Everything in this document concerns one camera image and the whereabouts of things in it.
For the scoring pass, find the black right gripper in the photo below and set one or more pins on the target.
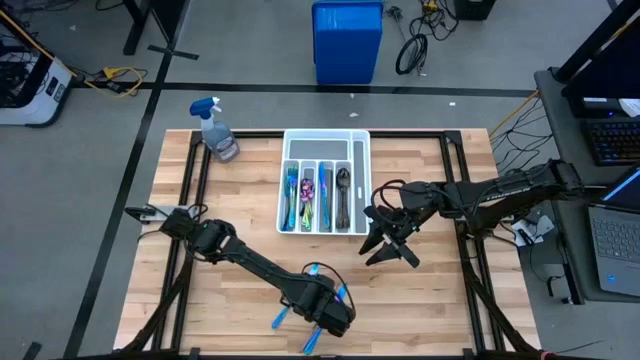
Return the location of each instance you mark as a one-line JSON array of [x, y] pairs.
[[400, 222]]

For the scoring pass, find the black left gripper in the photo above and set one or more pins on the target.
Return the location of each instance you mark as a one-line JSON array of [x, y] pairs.
[[325, 310]]

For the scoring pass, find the iridescent fork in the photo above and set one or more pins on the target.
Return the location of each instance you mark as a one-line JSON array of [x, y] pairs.
[[292, 197], [295, 177], [287, 215]]

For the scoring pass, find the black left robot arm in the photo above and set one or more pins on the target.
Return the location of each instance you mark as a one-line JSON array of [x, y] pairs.
[[260, 267]]

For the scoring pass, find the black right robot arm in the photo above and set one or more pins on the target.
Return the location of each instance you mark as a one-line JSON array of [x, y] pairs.
[[500, 195]]

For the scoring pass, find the white cutlery tray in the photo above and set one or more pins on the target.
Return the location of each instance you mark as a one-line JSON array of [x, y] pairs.
[[318, 149]]

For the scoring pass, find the white power adapter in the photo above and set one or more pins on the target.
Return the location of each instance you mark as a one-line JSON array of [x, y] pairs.
[[537, 227]]

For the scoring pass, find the blue-capped spray bottle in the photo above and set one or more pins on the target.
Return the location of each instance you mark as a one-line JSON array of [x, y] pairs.
[[222, 142]]

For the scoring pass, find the grey laptop desk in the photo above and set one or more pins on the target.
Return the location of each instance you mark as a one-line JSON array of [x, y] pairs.
[[570, 235]]

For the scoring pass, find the blue plastic bin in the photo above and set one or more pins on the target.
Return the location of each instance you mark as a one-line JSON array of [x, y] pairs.
[[347, 45]]

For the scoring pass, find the grey monitor desk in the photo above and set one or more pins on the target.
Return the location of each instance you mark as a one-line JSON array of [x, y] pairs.
[[555, 125]]

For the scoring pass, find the grey laptop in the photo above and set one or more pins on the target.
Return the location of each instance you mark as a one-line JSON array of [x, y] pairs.
[[617, 240]]

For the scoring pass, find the black box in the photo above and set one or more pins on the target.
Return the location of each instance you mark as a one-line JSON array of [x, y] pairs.
[[475, 9]]

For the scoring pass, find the black keyboard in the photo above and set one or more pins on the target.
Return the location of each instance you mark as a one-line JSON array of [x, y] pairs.
[[615, 142]]

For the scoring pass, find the black desk monitor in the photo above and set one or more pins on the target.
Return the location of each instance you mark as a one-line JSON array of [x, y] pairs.
[[610, 70]]

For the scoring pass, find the black floor stand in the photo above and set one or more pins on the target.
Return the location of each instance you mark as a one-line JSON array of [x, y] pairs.
[[134, 35]]

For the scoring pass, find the white equipment cart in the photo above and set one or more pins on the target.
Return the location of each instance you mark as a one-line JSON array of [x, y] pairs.
[[30, 107]]

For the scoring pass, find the black aluminium table frame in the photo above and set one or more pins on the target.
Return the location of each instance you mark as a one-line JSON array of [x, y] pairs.
[[452, 140]]

